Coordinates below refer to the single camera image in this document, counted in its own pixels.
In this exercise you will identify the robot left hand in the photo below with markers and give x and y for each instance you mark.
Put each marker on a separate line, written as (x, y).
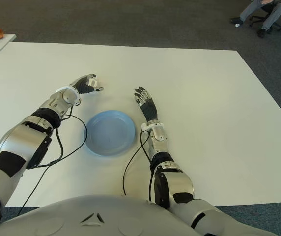
(82, 86)

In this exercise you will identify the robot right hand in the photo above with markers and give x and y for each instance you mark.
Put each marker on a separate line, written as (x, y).
(150, 109)

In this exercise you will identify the white square charger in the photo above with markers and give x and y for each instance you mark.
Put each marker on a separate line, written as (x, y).
(93, 81)

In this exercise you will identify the robot right arm silver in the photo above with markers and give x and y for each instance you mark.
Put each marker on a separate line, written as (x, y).
(177, 179)

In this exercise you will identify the robot left arm silver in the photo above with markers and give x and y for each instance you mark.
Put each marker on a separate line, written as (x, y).
(20, 137)

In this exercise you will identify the blue round plate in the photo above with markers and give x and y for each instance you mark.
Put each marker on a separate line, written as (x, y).
(109, 134)

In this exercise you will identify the grey robot torso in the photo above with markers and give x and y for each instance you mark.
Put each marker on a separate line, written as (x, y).
(93, 216)

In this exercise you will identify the black office chair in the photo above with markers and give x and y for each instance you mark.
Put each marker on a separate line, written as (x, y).
(256, 18)

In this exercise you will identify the seated person grey trousers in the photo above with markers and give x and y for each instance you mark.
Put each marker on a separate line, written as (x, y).
(273, 14)

